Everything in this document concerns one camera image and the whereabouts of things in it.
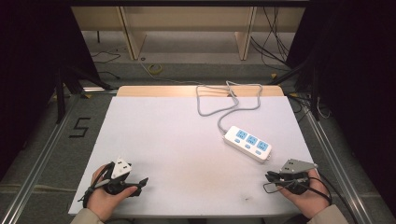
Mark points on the person's right hand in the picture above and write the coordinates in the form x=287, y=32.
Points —
x=306, y=202

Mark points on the aluminium floor rail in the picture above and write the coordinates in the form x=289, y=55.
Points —
x=339, y=174
x=37, y=165

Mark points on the white table cover board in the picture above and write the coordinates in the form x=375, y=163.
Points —
x=174, y=149

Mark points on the wooden table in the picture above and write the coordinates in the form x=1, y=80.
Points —
x=155, y=90

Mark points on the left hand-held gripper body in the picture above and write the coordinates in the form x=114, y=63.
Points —
x=120, y=168

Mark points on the white power strip blue sockets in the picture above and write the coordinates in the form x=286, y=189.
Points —
x=247, y=143

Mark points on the black metal stand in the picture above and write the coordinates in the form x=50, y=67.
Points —
x=59, y=93
x=315, y=93

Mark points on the yellow tape roll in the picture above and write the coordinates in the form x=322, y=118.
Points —
x=154, y=68

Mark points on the beige wooden bench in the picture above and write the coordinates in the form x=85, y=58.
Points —
x=186, y=18

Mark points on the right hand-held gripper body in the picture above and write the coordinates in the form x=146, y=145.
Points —
x=295, y=169

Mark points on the person's left hand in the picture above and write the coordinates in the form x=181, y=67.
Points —
x=101, y=202

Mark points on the black curtain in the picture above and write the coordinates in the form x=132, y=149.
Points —
x=28, y=62
x=358, y=77

